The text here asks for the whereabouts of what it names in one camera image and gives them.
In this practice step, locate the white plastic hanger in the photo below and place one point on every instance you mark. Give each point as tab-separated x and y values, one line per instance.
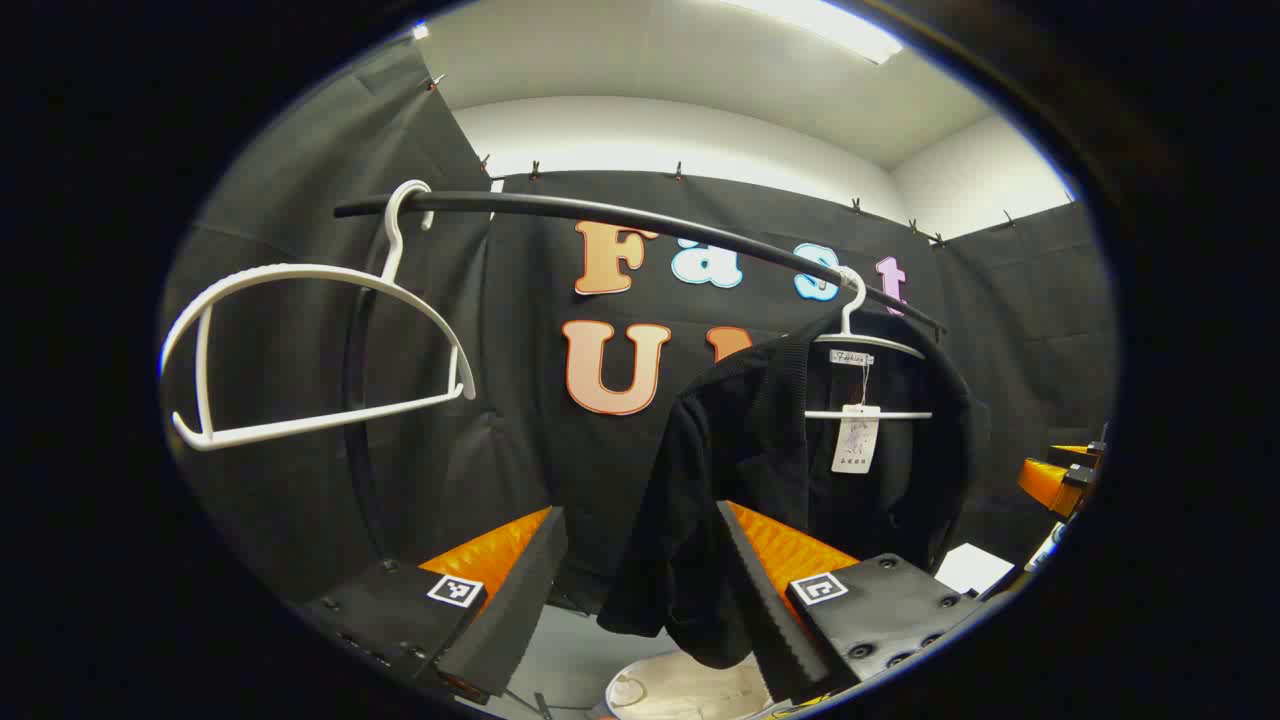
910	414
300	269

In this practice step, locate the black knit jacket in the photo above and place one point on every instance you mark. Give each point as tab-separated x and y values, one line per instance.
740	450

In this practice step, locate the black backdrop cloth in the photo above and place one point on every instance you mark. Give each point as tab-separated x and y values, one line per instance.
560	460

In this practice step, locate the white laundry hamper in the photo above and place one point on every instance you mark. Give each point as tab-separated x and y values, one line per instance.
680	692

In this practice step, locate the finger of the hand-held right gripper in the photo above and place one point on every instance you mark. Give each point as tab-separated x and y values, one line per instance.
1050	478

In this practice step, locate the black metal clothes rack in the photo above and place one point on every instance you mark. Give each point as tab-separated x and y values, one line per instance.
600	212

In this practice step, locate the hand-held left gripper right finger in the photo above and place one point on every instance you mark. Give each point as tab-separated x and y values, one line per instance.
760	620

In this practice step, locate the white metal cabinet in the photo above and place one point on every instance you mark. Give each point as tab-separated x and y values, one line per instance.
970	570

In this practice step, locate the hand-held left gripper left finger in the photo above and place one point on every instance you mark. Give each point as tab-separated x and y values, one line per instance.
515	610

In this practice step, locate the white paper hang tag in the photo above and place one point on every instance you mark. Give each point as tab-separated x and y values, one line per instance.
855	440

